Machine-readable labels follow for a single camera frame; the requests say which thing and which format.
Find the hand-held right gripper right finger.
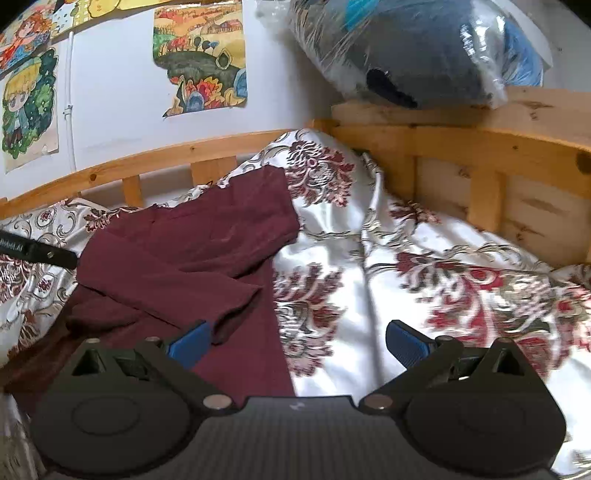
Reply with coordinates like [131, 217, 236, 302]
[359, 320, 529, 414]

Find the white wall pipe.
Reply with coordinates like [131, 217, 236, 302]
[64, 31, 78, 171]

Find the floral satin blanket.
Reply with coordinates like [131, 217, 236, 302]
[0, 129, 591, 480]

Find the green cartoon figure wall poster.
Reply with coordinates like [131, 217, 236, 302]
[0, 46, 61, 174]

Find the yellow wall poster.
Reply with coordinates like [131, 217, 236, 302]
[50, 0, 185, 20]

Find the landscape drawing wall poster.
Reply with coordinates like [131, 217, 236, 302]
[153, 0, 249, 119]

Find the wooden bed frame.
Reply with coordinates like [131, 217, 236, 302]
[0, 88, 591, 274]

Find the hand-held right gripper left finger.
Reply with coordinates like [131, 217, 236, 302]
[69, 320, 234, 411]

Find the maroon garment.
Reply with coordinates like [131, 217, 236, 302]
[4, 166, 302, 403]

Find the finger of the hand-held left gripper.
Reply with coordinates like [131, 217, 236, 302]
[0, 226, 79, 271]

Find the orange-haired cartoon wall poster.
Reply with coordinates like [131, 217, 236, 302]
[0, 8, 62, 77]

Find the clear plastic bag of clothes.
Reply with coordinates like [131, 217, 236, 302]
[256, 0, 555, 110]

